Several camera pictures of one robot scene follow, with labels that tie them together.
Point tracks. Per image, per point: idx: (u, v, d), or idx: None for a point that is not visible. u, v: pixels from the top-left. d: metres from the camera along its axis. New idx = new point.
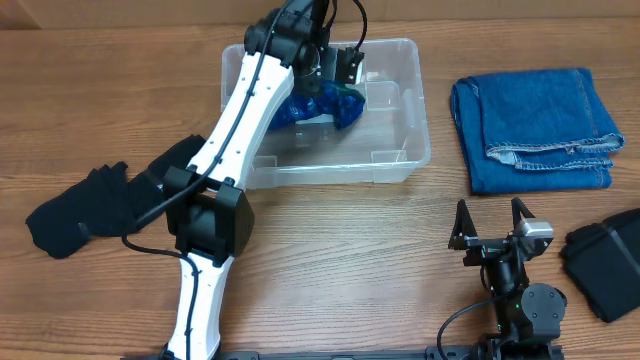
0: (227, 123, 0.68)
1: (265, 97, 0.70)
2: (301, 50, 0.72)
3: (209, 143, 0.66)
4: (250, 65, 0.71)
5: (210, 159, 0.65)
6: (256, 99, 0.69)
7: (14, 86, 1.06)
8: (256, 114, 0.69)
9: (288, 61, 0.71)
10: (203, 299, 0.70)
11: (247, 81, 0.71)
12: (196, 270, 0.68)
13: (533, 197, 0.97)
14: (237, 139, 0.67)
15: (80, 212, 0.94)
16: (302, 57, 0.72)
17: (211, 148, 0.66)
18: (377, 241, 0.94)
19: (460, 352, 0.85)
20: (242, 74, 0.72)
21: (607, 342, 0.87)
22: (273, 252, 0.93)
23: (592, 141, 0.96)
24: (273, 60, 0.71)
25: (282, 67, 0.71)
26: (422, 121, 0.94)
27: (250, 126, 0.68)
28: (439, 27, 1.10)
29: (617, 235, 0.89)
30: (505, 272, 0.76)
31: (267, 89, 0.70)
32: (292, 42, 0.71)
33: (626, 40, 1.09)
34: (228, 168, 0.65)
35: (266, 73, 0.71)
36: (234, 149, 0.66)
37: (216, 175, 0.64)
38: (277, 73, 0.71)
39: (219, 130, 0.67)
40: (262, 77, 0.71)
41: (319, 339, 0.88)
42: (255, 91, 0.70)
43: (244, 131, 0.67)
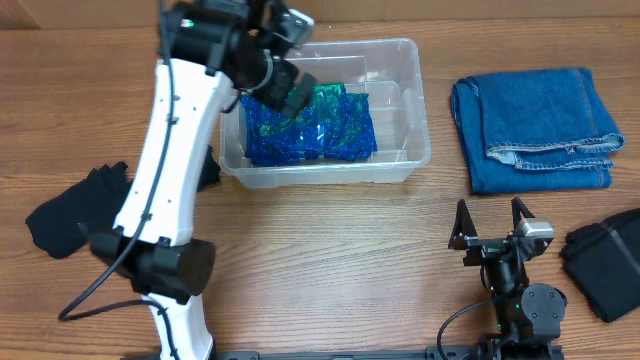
0: (148, 166, 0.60)
1: (190, 121, 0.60)
2: (234, 37, 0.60)
3: (133, 194, 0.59)
4: (166, 79, 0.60)
5: (136, 216, 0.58)
6: (179, 127, 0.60)
7: (14, 86, 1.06)
8: (181, 146, 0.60)
9: (215, 65, 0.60)
10: (178, 328, 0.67)
11: (166, 102, 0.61)
12: (162, 308, 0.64)
13: (533, 197, 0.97)
14: (164, 186, 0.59)
15: (80, 212, 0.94)
16: (233, 46, 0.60)
17: (135, 202, 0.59)
18: (377, 241, 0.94)
19: (460, 352, 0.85)
20: (158, 94, 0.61)
21: (607, 342, 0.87)
22: (273, 252, 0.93)
23: (592, 141, 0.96)
24: (197, 71, 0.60)
25: (206, 77, 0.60)
26: (422, 121, 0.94)
27: (177, 163, 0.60)
28: (438, 27, 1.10)
29: (617, 235, 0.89)
30: (505, 272, 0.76)
31: (189, 106, 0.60)
32: (219, 29, 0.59)
33: (625, 40, 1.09)
34: (160, 222, 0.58)
35: (186, 88, 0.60)
36: (162, 199, 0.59)
37: (146, 236, 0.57)
38: (204, 91, 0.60)
39: (142, 177, 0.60)
40: (185, 96, 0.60)
41: (319, 339, 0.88)
42: (177, 115, 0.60)
43: (171, 171, 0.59)
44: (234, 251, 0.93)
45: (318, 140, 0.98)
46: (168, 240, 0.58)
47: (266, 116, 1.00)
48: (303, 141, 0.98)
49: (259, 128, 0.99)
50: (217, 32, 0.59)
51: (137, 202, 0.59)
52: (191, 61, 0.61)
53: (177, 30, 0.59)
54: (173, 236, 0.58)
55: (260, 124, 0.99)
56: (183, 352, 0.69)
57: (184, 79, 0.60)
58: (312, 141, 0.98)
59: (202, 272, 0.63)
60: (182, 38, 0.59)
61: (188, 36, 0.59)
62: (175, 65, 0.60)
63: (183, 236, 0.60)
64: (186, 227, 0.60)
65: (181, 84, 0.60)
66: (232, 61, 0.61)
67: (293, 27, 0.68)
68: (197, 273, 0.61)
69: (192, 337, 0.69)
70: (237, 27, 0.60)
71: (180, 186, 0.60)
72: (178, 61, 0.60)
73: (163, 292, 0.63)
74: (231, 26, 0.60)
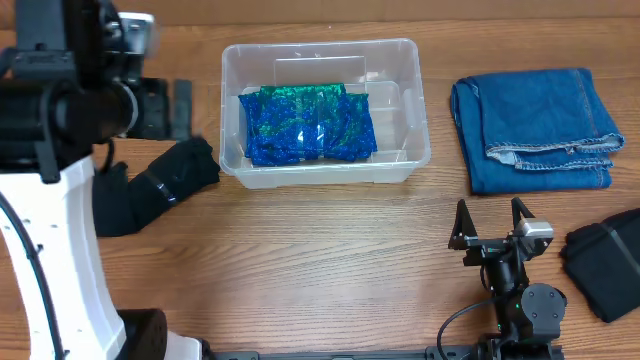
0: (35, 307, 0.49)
1: (59, 241, 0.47)
2: (58, 113, 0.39)
3: (33, 332, 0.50)
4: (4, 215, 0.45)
5: (49, 358, 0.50)
6: (47, 252, 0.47)
7: None
8: (62, 267, 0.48)
9: (52, 167, 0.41)
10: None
11: (13, 229, 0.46)
12: None
13: (533, 196, 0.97)
14: (61, 308, 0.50)
15: None
16: (64, 127, 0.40)
17: (40, 344, 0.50)
18: (377, 241, 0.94)
19: (460, 352, 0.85)
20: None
21: (607, 342, 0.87)
22: (273, 252, 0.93)
23: (592, 141, 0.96)
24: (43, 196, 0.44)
25: (48, 186, 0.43)
26: (422, 121, 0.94)
27: (61, 279, 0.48)
28: (439, 27, 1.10)
29: (617, 235, 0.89)
30: (505, 272, 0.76)
31: (43, 228, 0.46)
32: (34, 114, 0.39)
33: (625, 40, 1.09)
34: (80, 353, 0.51)
35: (41, 210, 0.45)
36: (73, 328, 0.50)
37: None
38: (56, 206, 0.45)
39: (33, 314, 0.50)
40: (35, 214, 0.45)
41: (319, 339, 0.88)
42: (37, 242, 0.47)
43: (65, 304, 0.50)
44: (234, 251, 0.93)
45: (318, 140, 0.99)
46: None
47: (265, 116, 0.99)
48: (303, 142, 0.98)
49: (259, 128, 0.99)
50: (33, 113, 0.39)
51: (40, 340, 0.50)
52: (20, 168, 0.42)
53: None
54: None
55: (260, 124, 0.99)
56: None
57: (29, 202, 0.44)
58: (312, 141, 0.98)
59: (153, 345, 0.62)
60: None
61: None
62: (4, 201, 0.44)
63: (108, 337, 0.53)
64: (110, 331, 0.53)
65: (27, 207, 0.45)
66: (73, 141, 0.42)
67: (131, 34, 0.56)
68: (150, 348, 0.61)
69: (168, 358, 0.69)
70: (54, 97, 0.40)
71: (80, 304, 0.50)
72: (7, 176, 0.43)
73: None
74: (46, 99, 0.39)
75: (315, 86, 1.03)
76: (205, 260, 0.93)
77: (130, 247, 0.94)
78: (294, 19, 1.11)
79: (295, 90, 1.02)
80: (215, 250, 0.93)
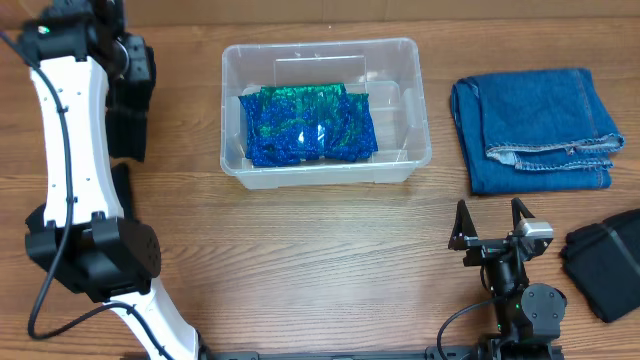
0: (55, 153, 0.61)
1: (78, 104, 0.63)
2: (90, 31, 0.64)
3: (51, 187, 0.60)
4: (40, 82, 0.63)
5: (63, 203, 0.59)
6: (71, 111, 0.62)
7: (14, 86, 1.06)
8: (80, 123, 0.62)
9: (82, 50, 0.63)
10: (155, 320, 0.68)
11: (50, 99, 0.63)
12: (130, 306, 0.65)
13: (533, 197, 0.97)
14: (76, 139, 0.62)
15: None
16: (94, 39, 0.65)
17: (58, 190, 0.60)
18: (377, 241, 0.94)
19: (460, 352, 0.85)
20: (41, 94, 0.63)
21: (608, 343, 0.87)
22: (273, 252, 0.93)
23: (592, 142, 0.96)
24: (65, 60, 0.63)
25: (78, 63, 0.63)
26: (422, 121, 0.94)
27: (83, 137, 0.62)
28: (439, 28, 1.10)
29: (617, 235, 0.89)
30: (505, 272, 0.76)
31: (76, 76, 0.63)
32: (77, 28, 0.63)
33: (625, 40, 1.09)
34: (88, 201, 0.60)
35: (66, 78, 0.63)
36: (82, 178, 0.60)
37: (79, 220, 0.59)
38: (79, 75, 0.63)
39: (54, 170, 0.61)
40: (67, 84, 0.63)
41: (319, 339, 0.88)
42: (66, 103, 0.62)
43: (82, 153, 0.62)
44: (234, 251, 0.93)
45: (319, 140, 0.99)
46: (102, 212, 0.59)
47: (266, 116, 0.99)
48: (303, 142, 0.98)
49: (259, 128, 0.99)
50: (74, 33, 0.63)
51: (56, 195, 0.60)
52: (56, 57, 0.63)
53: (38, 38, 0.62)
54: (105, 209, 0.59)
55: (260, 124, 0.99)
56: (171, 347, 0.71)
57: (59, 71, 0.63)
58: (312, 141, 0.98)
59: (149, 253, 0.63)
60: (45, 42, 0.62)
61: (44, 40, 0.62)
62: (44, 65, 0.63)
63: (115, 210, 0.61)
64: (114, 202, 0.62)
65: (60, 77, 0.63)
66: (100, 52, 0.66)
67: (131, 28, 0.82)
68: (144, 250, 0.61)
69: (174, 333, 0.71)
70: (88, 23, 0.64)
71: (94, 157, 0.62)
72: (49, 60, 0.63)
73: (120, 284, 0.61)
74: (83, 26, 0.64)
75: (315, 87, 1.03)
76: (205, 260, 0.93)
77: None
78: (294, 19, 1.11)
79: (295, 90, 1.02)
80: (215, 250, 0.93)
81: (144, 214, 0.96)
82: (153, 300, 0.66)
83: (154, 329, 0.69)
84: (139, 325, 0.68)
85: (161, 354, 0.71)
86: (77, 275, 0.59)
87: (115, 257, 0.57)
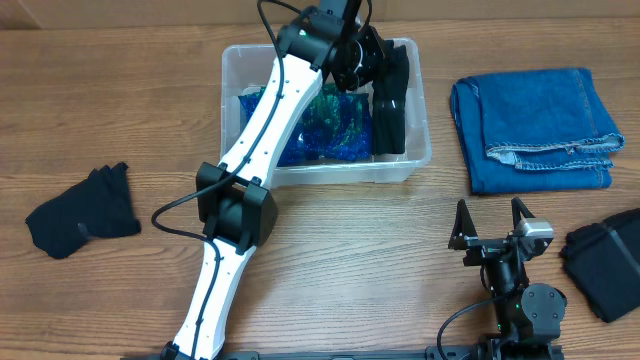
0: (257, 121, 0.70)
1: (293, 100, 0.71)
2: (333, 52, 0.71)
3: (239, 143, 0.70)
4: (277, 67, 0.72)
5: (240, 157, 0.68)
6: (285, 100, 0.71)
7: (14, 86, 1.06)
8: (284, 116, 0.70)
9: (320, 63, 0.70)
10: (220, 287, 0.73)
11: (277, 82, 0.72)
12: (219, 256, 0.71)
13: (533, 197, 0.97)
14: (277, 120, 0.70)
15: (80, 212, 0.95)
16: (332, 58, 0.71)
17: (242, 147, 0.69)
18: (377, 241, 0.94)
19: (460, 352, 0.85)
20: (271, 76, 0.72)
21: (607, 343, 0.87)
22: (273, 252, 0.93)
23: (592, 141, 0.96)
24: (302, 61, 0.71)
25: (310, 70, 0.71)
26: (422, 121, 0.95)
27: (281, 125, 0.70)
28: (439, 28, 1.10)
29: (617, 235, 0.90)
30: (505, 272, 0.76)
31: (302, 77, 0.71)
32: (325, 44, 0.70)
33: (625, 40, 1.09)
34: (255, 168, 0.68)
35: (295, 73, 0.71)
36: (262, 151, 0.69)
37: (245, 175, 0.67)
38: (305, 76, 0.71)
39: (250, 129, 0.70)
40: (291, 79, 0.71)
41: (319, 340, 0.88)
42: (284, 93, 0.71)
43: (272, 137, 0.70)
44: None
45: (319, 140, 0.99)
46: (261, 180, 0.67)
47: None
48: (303, 142, 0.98)
49: None
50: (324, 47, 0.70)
51: (241, 149, 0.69)
52: (301, 58, 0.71)
53: (295, 37, 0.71)
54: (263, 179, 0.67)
55: None
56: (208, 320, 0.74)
57: (295, 68, 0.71)
58: (312, 141, 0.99)
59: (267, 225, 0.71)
60: (298, 45, 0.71)
61: (299, 41, 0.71)
62: (286, 58, 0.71)
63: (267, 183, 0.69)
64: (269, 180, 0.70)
65: (293, 72, 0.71)
66: (328, 68, 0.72)
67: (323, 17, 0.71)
68: (265, 224, 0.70)
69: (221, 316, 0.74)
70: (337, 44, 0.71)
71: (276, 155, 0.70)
72: (292, 54, 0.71)
73: (233, 233, 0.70)
74: (330, 45, 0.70)
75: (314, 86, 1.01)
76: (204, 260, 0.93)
77: (130, 247, 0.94)
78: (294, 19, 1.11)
79: None
80: None
81: (144, 214, 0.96)
82: (239, 265, 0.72)
83: (211, 299, 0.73)
84: (209, 280, 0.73)
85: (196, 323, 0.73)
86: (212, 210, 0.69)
87: (246, 211, 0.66)
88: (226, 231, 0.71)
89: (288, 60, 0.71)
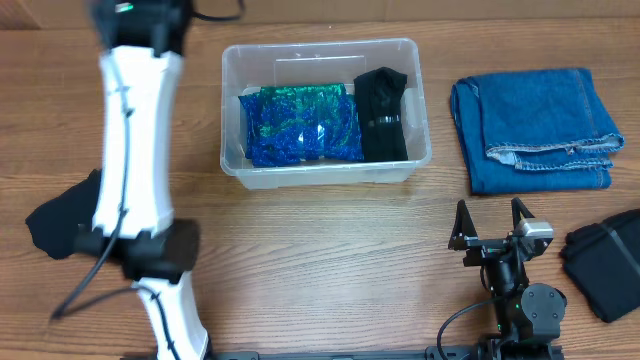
0: (112, 159, 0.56)
1: (147, 108, 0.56)
2: (174, 13, 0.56)
3: (103, 192, 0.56)
4: (110, 73, 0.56)
5: (114, 211, 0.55)
6: (137, 114, 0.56)
7: (14, 86, 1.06)
8: (144, 132, 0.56)
9: (161, 47, 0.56)
10: (172, 313, 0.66)
11: (117, 94, 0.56)
12: (155, 294, 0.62)
13: (533, 197, 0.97)
14: (134, 144, 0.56)
15: (71, 215, 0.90)
16: (177, 22, 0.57)
17: (109, 198, 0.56)
18: (377, 241, 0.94)
19: (460, 352, 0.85)
20: (108, 88, 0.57)
21: (607, 343, 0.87)
22: (273, 252, 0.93)
23: (592, 142, 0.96)
24: (142, 51, 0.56)
25: (153, 62, 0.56)
26: (422, 121, 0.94)
27: (144, 148, 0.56)
28: (439, 28, 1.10)
29: (617, 235, 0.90)
30: (505, 272, 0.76)
31: (147, 78, 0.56)
32: (159, 8, 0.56)
33: (626, 40, 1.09)
34: (139, 216, 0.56)
35: (136, 74, 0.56)
36: (135, 192, 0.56)
37: (130, 231, 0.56)
38: (150, 73, 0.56)
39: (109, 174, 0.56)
40: (135, 81, 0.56)
41: (319, 340, 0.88)
42: (132, 105, 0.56)
43: (140, 172, 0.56)
44: (234, 251, 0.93)
45: (319, 140, 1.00)
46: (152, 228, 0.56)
47: (266, 116, 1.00)
48: (303, 142, 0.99)
49: (259, 128, 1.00)
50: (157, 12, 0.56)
51: (108, 202, 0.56)
52: (134, 45, 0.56)
53: (115, 17, 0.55)
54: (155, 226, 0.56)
55: (260, 124, 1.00)
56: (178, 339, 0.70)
57: (134, 67, 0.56)
58: (312, 141, 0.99)
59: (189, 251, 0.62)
60: (123, 25, 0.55)
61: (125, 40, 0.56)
62: (117, 58, 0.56)
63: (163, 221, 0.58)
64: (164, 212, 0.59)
65: (131, 73, 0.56)
66: (176, 37, 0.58)
67: None
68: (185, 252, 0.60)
69: (188, 330, 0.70)
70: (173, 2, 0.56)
71: (153, 180, 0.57)
72: (123, 47, 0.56)
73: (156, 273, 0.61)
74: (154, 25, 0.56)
75: (315, 86, 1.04)
76: (205, 260, 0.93)
77: None
78: (293, 19, 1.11)
79: (295, 90, 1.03)
80: (215, 250, 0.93)
81: None
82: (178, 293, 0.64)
83: (169, 323, 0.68)
84: (157, 312, 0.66)
85: (169, 346, 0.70)
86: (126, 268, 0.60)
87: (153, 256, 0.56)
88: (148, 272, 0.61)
89: (120, 58, 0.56)
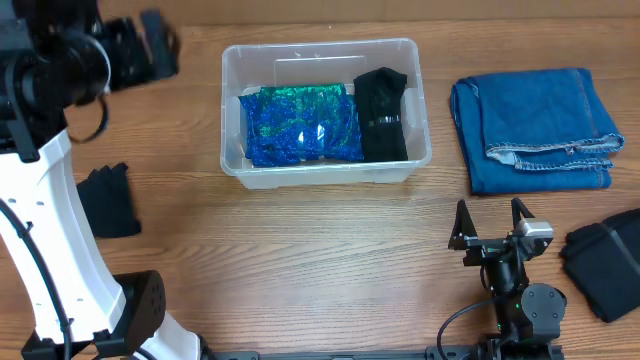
0: (32, 273, 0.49)
1: (45, 218, 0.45)
2: (27, 86, 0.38)
3: (37, 305, 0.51)
4: None
5: (57, 326, 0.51)
6: (38, 229, 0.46)
7: None
8: (54, 245, 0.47)
9: (29, 148, 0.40)
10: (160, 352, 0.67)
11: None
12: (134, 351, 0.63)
13: (533, 196, 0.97)
14: (49, 254, 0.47)
15: None
16: (36, 102, 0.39)
17: (47, 312, 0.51)
18: (377, 241, 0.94)
19: (460, 352, 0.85)
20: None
21: (608, 342, 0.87)
22: (273, 252, 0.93)
23: (592, 142, 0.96)
24: (6, 161, 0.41)
25: (28, 166, 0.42)
26: (422, 121, 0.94)
27: (60, 256, 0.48)
28: (439, 28, 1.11)
29: (617, 235, 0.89)
30: (505, 272, 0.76)
31: (26, 186, 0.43)
32: (2, 94, 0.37)
33: (625, 40, 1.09)
34: (84, 323, 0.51)
35: (10, 187, 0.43)
36: (72, 300, 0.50)
37: (82, 336, 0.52)
38: (32, 184, 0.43)
39: (32, 285, 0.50)
40: (18, 196, 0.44)
41: (319, 339, 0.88)
42: (27, 220, 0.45)
43: (63, 276, 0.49)
44: (235, 251, 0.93)
45: (319, 140, 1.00)
46: (106, 330, 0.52)
47: (266, 116, 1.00)
48: (303, 142, 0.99)
49: (260, 128, 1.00)
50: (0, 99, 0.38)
51: (47, 313, 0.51)
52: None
53: None
54: (108, 327, 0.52)
55: (260, 124, 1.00)
56: None
57: (4, 180, 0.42)
58: (312, 141, 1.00)
59: (153, 304, 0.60)
60: None
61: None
62: None
63: (115, 315, 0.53)
64: (112, 298, 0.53)
65: (6, 188, 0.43)
66: (48, 119, 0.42)
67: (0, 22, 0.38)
68: (148, 315, 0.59)
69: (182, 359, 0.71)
70: (23, 71, 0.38)
71: (79, 276, 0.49)
72: None
73: None
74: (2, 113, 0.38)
75: (315, 87, 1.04)
76: (205, 260, 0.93)
77: (130, 247, 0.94)
78: (293, 19, 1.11)
79: (295, 90, 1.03)
80: (215, 250, 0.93)
81: (145, 214, 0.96)
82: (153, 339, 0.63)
83: None
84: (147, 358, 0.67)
85: None
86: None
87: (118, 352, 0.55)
88: None
89: None
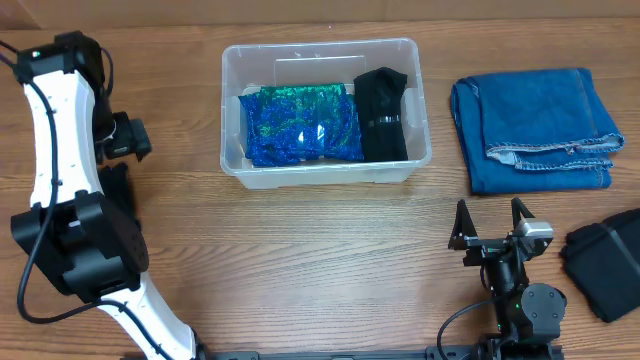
0: (42, 149, 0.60)
1: (68, 109, 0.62)
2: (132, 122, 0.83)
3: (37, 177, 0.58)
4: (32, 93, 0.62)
5: (47, 186, 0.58)
6: (61, 112, 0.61)
7: (14, 86, 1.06)
8: (67, 129, 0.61)
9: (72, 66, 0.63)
10: (146, 317, 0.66)
11: (40, 106, 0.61)
12: (121, 304, 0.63)
13: (533, 197, 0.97)
14: (62, 131, 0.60)
15: None
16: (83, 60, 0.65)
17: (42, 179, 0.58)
18: (377, 241, 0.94)
19: (460, 352, 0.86)
20: (31, 104, 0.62)
21: (608, 342, 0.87)
22: (273, 252, 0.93)
23: (592, 141, 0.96)
24: (53, 76, 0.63)
25: (66, 76, 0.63)
26: (422, 120, 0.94)
27: (69, 137, 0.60)
28: (439, 28, 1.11)
29: (617, 235, 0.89)
30: (505, 272, 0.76)
31: (62, 86, 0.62)
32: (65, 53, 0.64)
33: (626, 40, 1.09)
34: (71, 184, 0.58)
35: (54, 86, 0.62)
36: (66, 165, 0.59)
37: (63, 200, 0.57)
38: (67, 85, 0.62)
39: (40, 161, 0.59)
40: (54, 92, 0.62)
41: (319, 339, 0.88)
42: (55, 107, 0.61)
43: (66, 147, 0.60)
44: (234, 251, 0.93)
45: (319, 140, 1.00)
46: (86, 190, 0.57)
47: (266, 116, 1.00)
48: (303, 142, 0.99)
49: (259, 128, 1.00)
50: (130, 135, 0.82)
51: (42, 182, 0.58)
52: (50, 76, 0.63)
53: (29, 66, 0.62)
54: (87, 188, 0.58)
55: (260, 124, 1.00)
56: (166, 344, 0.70)
57: (53, 83, 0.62)
58: (312, 141, 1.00)
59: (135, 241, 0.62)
60: (39, 66, 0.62)
61: (35, 64, 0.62)
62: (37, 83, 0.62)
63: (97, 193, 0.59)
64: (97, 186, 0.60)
65: (49, 86, 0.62)
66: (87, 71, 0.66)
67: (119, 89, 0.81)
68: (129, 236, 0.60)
69: (169, 329, 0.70)
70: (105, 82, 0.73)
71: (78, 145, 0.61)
72: (41, 75, 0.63)
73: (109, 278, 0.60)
74: (72, 49, 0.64)
75: (315, 87, 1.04)
76: (205, 260, 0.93)
77: None
78: (293, 19, 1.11)
79: (295, 90, 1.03)
80: (215, 250, 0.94)
81: (145, 214, 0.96)
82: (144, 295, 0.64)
83: (150, 329, 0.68)
84: (132, 321, 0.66)
85: (158, 353, 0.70)
86: (61, 264, 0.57)
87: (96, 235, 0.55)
88: (101, 282, 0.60)
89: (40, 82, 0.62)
